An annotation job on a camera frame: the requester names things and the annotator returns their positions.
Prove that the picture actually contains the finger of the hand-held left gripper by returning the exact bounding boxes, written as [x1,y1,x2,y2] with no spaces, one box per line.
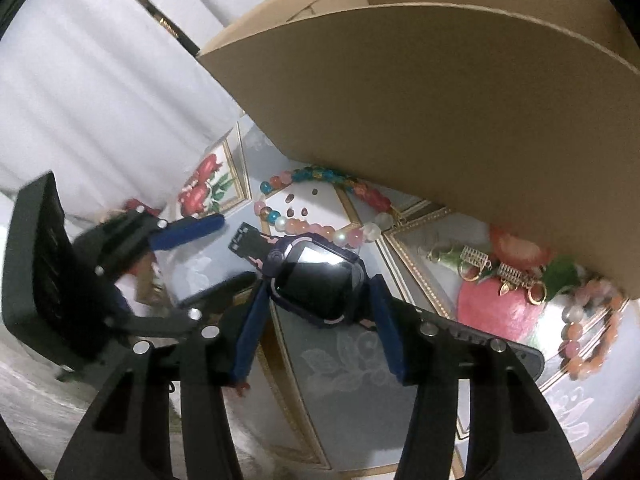
[72,209,226,273]
[106,271,259,345]

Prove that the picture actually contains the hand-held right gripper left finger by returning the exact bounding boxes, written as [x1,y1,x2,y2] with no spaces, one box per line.
[54,272,273,480]

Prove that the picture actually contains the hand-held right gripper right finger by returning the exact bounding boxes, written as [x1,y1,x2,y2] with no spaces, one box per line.
[369,279,583,480]

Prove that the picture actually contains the dark blue smartwatch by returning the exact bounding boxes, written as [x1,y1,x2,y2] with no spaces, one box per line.
[227,221,546,386]

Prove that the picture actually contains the multicolour bead bracelet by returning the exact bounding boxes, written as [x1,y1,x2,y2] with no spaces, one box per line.
[253,164,401,247]

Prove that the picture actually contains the orange pink bead bracelet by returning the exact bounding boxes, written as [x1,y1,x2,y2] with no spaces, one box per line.
[559,279,627,382]

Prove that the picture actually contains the cardboard box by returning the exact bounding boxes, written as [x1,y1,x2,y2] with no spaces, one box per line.
[196,0,640,301]

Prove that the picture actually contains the printed floral tablecloth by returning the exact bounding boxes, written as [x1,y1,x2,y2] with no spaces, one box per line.
[100,120,640,480]

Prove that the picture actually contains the white curtain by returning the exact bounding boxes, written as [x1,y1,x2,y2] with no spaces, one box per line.
[0,0,361,221]

